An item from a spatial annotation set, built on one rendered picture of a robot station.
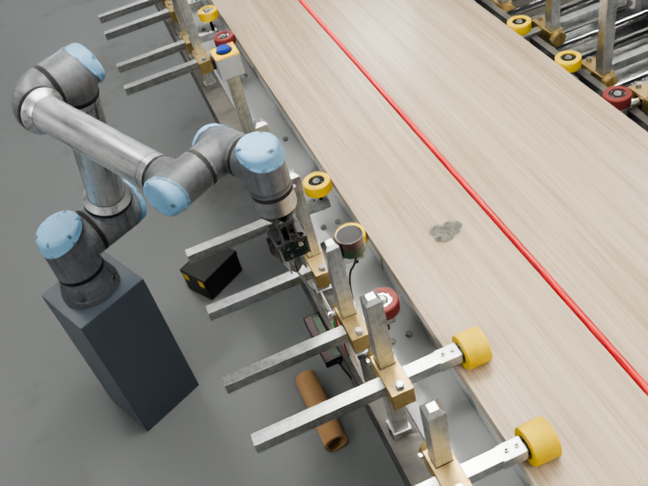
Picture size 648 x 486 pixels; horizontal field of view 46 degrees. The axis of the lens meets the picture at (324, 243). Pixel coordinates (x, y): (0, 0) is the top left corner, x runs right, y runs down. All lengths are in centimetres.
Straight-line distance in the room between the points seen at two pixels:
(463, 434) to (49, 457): 166
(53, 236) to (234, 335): 95
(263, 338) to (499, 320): 143
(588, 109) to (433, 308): 83
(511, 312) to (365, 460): 103
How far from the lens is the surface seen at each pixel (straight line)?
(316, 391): 270
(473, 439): 190
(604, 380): 166
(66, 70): 200
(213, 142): 160
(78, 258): 242
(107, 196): 236
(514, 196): 203
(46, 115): 187
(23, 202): 421
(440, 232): 194
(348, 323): 182
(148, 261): 350
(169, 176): 155
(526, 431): 149
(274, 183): 154
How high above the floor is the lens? 226
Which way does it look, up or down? 43 degrees down
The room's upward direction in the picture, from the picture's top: 15 degrees counter-clockwise
